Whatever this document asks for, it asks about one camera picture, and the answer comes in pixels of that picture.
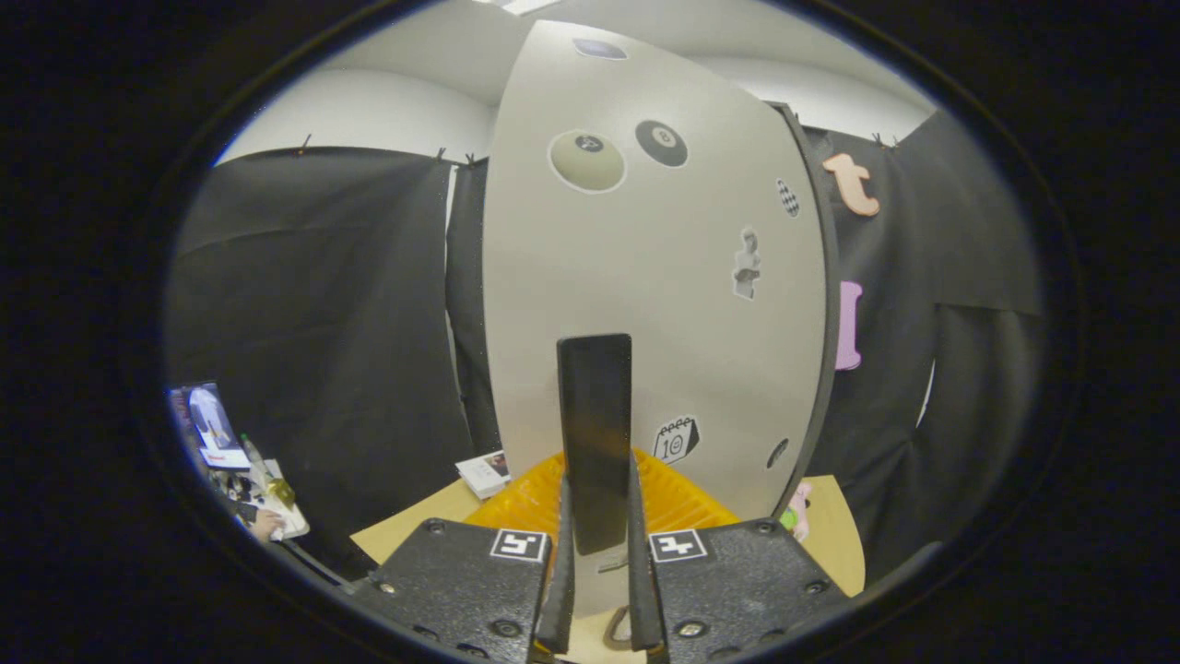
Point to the pink green plush toy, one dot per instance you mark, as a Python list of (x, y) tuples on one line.
[(800, 516)]

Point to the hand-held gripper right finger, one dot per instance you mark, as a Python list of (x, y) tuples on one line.
[(737, 581)]

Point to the light grey shoe cabinet door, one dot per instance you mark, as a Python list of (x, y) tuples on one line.
[(553, 277)]

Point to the black backdrop cloth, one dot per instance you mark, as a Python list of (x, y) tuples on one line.
[(323, 323)]

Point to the white book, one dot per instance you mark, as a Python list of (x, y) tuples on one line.
[(484, 475)]

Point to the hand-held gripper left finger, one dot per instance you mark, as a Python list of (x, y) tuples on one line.
[(461, 581)]

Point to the computer monitor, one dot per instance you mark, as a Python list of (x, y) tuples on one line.
[(210, 424)]

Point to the dark grey shoe cabinet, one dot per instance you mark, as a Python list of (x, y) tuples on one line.
[(833, 304)]

